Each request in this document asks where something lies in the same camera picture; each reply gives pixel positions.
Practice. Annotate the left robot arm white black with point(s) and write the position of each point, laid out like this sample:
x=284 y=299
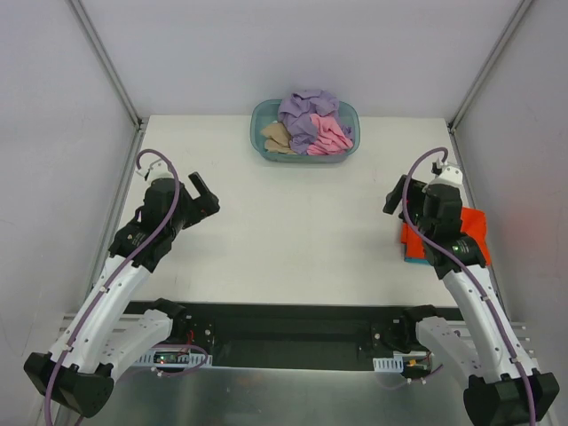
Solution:
x=80 y=370

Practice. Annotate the beige t shirt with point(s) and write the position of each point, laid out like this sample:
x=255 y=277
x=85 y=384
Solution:
x=277 y=139

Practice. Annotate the aluminium frame post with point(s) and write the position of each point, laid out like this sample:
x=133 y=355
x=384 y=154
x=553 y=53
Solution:
x=86 y=25
x=498 y=49

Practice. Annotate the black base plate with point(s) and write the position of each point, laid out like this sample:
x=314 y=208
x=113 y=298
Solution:
x=313 y=337

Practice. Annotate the right white cable duct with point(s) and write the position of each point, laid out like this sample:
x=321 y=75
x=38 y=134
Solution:
x=393 y=365

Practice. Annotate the pink t shirt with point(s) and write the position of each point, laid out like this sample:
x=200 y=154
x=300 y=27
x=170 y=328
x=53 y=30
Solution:
x=330 y=138

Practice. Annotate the left aluminium frame post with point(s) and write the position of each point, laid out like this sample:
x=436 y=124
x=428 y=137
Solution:
x=86 y=25

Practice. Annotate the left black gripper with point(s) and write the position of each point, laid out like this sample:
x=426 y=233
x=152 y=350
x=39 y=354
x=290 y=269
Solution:
x=198 y=203

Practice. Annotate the purple t shirt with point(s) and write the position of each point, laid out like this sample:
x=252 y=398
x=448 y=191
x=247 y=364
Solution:
x=294 y=113

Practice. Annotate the teal plastic basket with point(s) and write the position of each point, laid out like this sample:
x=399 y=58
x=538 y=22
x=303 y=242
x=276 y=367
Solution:
x=266 y=113

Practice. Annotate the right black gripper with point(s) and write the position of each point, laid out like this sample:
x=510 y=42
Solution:
x=406 y=201

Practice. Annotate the teal folded t shirt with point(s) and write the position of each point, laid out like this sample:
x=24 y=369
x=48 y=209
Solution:
x=416 y=260

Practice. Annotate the left white cable duct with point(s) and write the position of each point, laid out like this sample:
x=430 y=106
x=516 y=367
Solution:
x=173 y=359

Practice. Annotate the right aluminium frame post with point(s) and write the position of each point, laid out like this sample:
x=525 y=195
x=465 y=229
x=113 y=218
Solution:
x=498 y=49

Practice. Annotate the white cable duct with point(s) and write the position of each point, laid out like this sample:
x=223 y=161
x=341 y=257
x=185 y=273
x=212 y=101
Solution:
x=173 y=359
x=393 y=365

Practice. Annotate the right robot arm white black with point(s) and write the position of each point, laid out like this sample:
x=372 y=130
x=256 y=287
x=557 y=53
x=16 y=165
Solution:
x=501 y=384

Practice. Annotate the orange folded t shirt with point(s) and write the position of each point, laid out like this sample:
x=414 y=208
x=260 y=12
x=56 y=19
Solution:
x=473 y=224

